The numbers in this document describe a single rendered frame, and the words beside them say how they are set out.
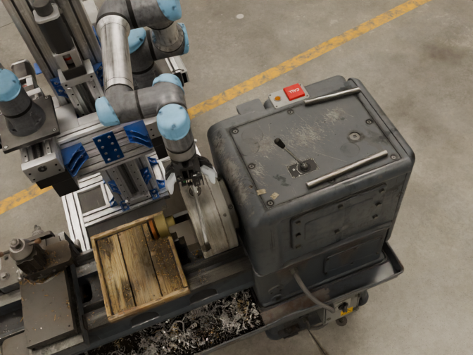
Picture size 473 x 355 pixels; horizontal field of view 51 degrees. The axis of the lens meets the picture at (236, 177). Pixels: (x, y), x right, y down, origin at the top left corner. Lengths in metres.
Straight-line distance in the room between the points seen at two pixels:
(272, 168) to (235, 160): 0.13
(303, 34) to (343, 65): 0.46
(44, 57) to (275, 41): 2.23
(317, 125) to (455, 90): 2.10
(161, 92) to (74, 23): 0.86
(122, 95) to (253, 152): 0.55
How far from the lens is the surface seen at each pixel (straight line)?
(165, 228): 1.70
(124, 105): 1.26
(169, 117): 1.17
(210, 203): 1.59
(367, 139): 1.68
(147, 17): 1.53
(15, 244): 1.79
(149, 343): 2.14
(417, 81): 3.71
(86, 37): 2.11
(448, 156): 3.32
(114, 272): 1.94
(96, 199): 3.00
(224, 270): 1.86
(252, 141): 1.67
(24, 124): 2.06
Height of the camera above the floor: 2.55
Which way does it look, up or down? 55 degrees down
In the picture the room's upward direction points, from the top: 10 degrees counter-clockwise
